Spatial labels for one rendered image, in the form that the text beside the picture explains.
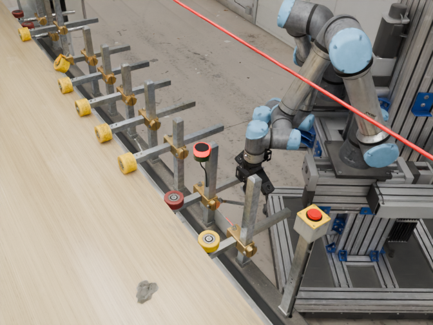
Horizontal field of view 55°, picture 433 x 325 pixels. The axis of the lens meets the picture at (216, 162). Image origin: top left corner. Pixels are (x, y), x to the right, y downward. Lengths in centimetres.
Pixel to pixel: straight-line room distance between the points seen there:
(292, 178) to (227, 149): 58
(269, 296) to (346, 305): 75
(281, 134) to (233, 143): 198
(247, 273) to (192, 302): 38
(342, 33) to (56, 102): 153
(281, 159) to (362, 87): 202
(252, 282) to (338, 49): 92
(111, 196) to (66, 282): 40
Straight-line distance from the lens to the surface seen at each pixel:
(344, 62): 129
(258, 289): 166
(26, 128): 217
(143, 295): 140
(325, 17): 167
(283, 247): 242
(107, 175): 180
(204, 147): 152
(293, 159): 336
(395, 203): 178
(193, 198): 173
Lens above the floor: 209
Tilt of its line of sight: 40 degrees down
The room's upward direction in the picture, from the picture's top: 4 degrees clockwise
